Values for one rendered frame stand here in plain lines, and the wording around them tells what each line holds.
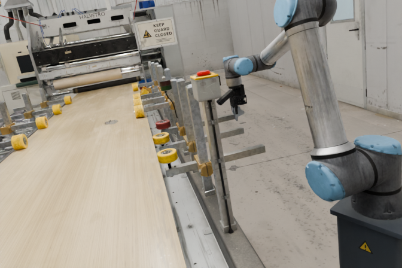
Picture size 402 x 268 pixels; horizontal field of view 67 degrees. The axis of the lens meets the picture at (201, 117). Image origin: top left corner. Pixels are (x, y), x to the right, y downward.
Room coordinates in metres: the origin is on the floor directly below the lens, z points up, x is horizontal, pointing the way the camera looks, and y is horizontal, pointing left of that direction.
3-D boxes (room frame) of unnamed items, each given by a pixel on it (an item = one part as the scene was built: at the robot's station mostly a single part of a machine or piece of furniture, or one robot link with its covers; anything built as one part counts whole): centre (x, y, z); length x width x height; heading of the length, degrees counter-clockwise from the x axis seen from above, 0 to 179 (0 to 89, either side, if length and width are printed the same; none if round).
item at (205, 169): (1.18, 0.02, 0.82); 0.14 x 0.06 x 0.05; 11
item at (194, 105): (1.15, 0.02, 0.92); 0.04 x 0.04 x 0.48; 11
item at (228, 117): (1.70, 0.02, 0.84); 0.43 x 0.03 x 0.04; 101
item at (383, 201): (1.02, -0.61, 0.65); 0.19 x 0.19 x 0.10
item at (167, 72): (1.89, 0.16, 0.93); 0.04 x 0.04 x 0.48; 11
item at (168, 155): (1.17, 0.16, 0.85); 0.08 x 0.08 x 0.11
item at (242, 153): (1.20, -0.03, 0.82); 0.44 x 0.03 x 0.04; 101
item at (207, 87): (0.90, -0.03, 1.18); 0.07 x 0.07 x 0.08; 11
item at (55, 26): (4.14, 1.13, 0.95); 1.65 x 0.70 x 1.90; 101
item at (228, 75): (1.74, -0.22, 1.14); 0.10 x 0.09 x 0.12; 16
